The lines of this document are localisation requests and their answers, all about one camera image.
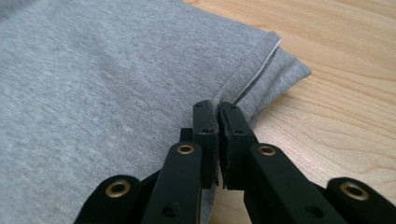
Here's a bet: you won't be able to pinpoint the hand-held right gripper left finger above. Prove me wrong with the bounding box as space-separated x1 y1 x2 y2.
179 99 220 190

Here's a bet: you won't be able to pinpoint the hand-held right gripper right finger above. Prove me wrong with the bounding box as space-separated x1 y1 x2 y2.
217 101 260 191

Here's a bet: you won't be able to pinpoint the grey pants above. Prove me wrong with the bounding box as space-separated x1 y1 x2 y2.
0 0 313 224

